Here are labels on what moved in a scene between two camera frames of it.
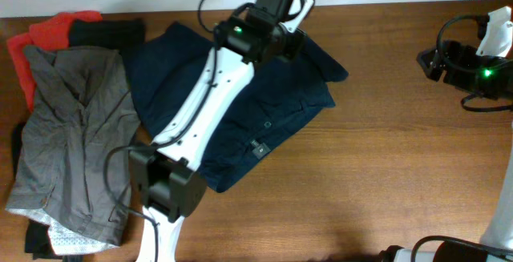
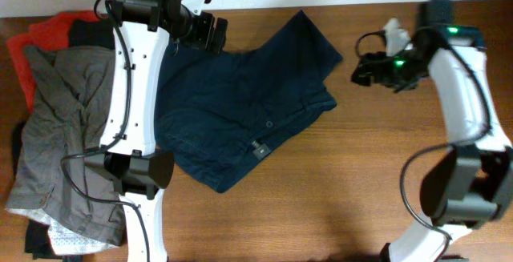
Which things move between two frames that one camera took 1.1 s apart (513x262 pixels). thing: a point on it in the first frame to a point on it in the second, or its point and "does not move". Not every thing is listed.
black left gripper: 288,51 to 203,40
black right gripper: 448,50 to 377,58
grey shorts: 74,143 does not move
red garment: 50,34 does not move
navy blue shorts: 281,99 does not move
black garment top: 127,34 does not move
